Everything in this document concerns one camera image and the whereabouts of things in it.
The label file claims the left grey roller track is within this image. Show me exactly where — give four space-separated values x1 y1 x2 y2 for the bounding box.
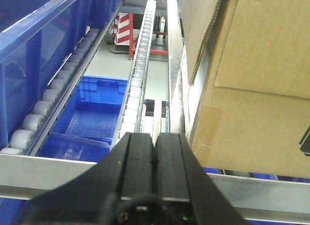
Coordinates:
0 28 101 155

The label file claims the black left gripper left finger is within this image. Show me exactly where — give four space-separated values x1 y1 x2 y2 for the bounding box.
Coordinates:
14 134 154 225

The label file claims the brown cardboard EcoFlow box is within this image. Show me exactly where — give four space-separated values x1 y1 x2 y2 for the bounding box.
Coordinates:
181 0 310 178

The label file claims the silver shelf front rail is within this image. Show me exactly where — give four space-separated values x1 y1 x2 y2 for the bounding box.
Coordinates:
0 154 310 225

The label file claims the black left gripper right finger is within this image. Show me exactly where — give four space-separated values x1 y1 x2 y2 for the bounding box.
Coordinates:
154 133 248 225

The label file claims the middle white roller track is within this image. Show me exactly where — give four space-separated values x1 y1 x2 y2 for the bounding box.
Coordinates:
117 0 156 139

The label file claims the blue plastic bin upper left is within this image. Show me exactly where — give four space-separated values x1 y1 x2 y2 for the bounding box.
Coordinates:
0 0 123 147

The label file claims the silver metal divider rail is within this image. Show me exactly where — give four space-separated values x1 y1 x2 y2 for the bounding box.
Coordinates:
167 0 185 134

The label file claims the blue plastic bin lower shelf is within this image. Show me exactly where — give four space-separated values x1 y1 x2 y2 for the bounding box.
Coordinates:
37 75 127 162

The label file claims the red white striped barrier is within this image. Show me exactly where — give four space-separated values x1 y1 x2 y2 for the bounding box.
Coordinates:
112 12 134 59

